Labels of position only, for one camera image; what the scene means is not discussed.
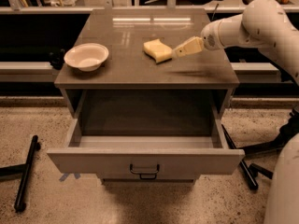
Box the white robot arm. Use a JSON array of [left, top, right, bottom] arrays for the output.
[[174, 0, 299, 224]]

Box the white ceramic bowl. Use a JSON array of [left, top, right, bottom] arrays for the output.
[[64, 43, 109, 72]]

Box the small black object behind bowl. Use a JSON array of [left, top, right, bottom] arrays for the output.
[[49, 49, 65, 70]]

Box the grey drawer cabinet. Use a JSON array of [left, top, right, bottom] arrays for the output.
[[53, 7, 240, 185]]

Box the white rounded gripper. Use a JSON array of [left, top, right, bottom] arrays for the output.
[[173, 21, 223, 58]]

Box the open top drawer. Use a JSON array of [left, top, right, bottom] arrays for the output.
[[46, 89, 246, 181]]

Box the black metal drawer handle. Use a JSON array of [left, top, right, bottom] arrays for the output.
[[129, 164, 160, 180]]

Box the yellow wavy sponge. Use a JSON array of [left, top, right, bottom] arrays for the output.
[[143, 39, 172, 63]]

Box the black stand leg left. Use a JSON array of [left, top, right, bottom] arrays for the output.
[[0, 135, 41, 213]]

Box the black stand legs right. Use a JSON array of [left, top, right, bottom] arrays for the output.
[[222, 107, 299, 190]]

